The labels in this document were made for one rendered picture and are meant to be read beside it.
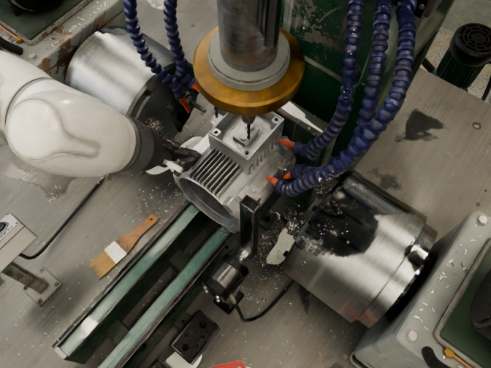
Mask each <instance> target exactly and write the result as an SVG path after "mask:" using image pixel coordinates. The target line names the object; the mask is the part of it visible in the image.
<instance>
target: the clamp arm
mask: <svg viewBox="0 0 491 368"><path fill-rule="evenodd" d="M260 207H261V204H260V203H259V202H258V201H256V200H255V199H253V198H252V197H250V196H249V195H245V196H244V197H243V198H242V200H241V201H240V251H241V250H243V251H242V252H241V253H242V254H244V253H245V252H246V254H245V257H248V258H253V257H254V256H255V255H256V253H257V245H258V235H259V216H260ZM239 253H240V252H239ZM248 255H249V256H248ZM248 258H247V259H248Z"/></svg>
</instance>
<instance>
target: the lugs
mask: <svg viewBox="0 0 491 368"><path fill-rule="evenodd" d="M281 139H286V140H289V138H288V137H287V136H281ZM289 141H290V140H289ZM277 146H278V147H279V148H280V150H288V149H289V147H287V146H285V145H284V144H282V143H281V142H279V141H278V144H277ZM191 171H192V169H191V168H190V170H189V171H187V172H183V173H181V175H180V176H181V177H187V176H188V175H189V174H190V172H191ZM183 195H184V197H185V198H186V199H187V200H188V201H189V202H192V201H191V200H190V199H189V198H188V197H187V196H186V195H185V194H184V193H183ZM222 204H223V206H224V207H225V208H226V209H227V210H228V212H233V213H234V212H235V211H236V210H237V209H238V207H239V206H240V204H239V203H238V202H237V200H236V199H235V198H234V197H231V196H228V197H227V198H226V199H225V200H224V202H223V203H222ZM226 228H227V230H228V231H229V232H232V233H236V232H237V230H235V229H234V228H228V227H226Z"/></svg>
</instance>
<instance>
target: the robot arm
mask: <svg viewBox="0 0 491 368"><path fill-rule="evenodd" d="M170 143H171V142H170V141H169V140H168V139H164V138H161V137H160V135H159V133H158V132H157V131H156V130H155V129H153V128H151V127H150V126H146V125H145V124H143V123H142V122H140V121H139V120H138V119H137V118H133V117H131V116H128V115H124V114H123V113H120V112H118V111H117V110H115V109H114V108H112V107H111V106H109V105H106V104H104V103H103V102H102V101H100V100H99V99H97V98H95V97H93V96H90V95H88V94H86V93H83V92H80V91H77V90H75V89H74V88H70V87H69V86H67V85H64V84H62V83H60V82H58V81H56V80H54V79H53V78H52V77H50V76H49V75H47V74H46V73H45V72H44V71H42V70H41V69H39V68H37V67H35V66H34V65H32V64H30V63H29V62H27V61H24V60H23V59H21V58H18V57H16V56H14V55H11V54H9V53H6V52H4V51H2V50H0V145H9V146H10V147H11V149H12V151H13V152H14V153H15V154H16V155H17V156H18V157H19V158H21V159H22V160H23V161H25V162H26V163H28V164H30V165H32V166H33V167H36V168H38V169H41V170H42V171H45V172H49V173H51V174H55V175H63V176H68V177H101V176H104V175H107V174H111V175H114V174H120V175H132V174H135V173H137V172H144V171H148V170H150V169H152V168H154V167H156V166H161V167H163V168H166V167H168V166H169V167H171V171H172V172H173V174H174V175H175V176H177V177H180V175H181V173H183V172H187V171H189V170H190V168H191V166H194V165H195V163H196V162H197V160H198V158H199V157H200V155H201V153H199V152H197V151H196V150H192V149H189V148H185V147H180V146H181V143H179V142H176V143H175V144H174V145H173V144H170Z"/></svg>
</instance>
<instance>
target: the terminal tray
mask: <svg viewBox="0 0 491 368"><path fill-rule="evenodd" d="M241 117H242V115H235V114H232V113H227V114H226V115H225V116H224V117H223V118H222V119H220V121H219V122H218V123H217V124H216V125H215V126H214V127H213V128H212V129H211V130H210V131H209V132H208V139H209V144H210V150H212V149H213V148H215V150H217V149H218V153H220V151H221V152H222V155H223V154H224V153H225V156H226V157H227V156H229V159H230V158H232V162H234V161H236V165H238V164H239V165H240V168H241V167H243V171H244V172H245V173H246V174H247V175H252V171H253V170H254V171H255V170H256V166H259V164H260V162H263V159H264V157H265V158H266V157H267V154H270V151H271V149H272V150H274V145H277V144H278V139H279V138H281V136H282V131H283V124H284V118H282V117H281V116H280V115H277V114H276V113H274V112H269V113H267V114H263V115H256V119H255V121H254V122H253V123H252V124H251V125H250V126H251V127H250V139H247V136H248V134H247V130H248V129H247V124H246V123H243V122H241ZM242 121H243V120H242ZM237 123H239V124H237ZM231 124H232V126H231ZM240 124H241V125H240ZM255 124H256V125H255ZM257 124H258V126H257ZM235 125H236V126H235ZM234 127H235V128H234ZM262 127H263V129H264V130H263V129H262ZM226 129H227V130H226ZM265 129H267V130H265ZM268 129H269V130H268ZM225 134H226V135H227V137H226V136H223V135H225ZM228 134H229V135H228ZM232 139H233V140H232ZM259 139H260V140H259ZM258 140H259V141H258ZM256 141H257V142H259V143H257V142H256ZM236 145H240V146H236ZM256 145H257V146H258V147H257V146H256ZM246 146H248V147H246ZM249 146H250V147H249ZM238 147H239V148H240V149H237V148H238ZM255 147H256V149H255ZM241 148H242V149H241ZM249 148H250V149H249ZM240 151H241V152H240Z"/></svg>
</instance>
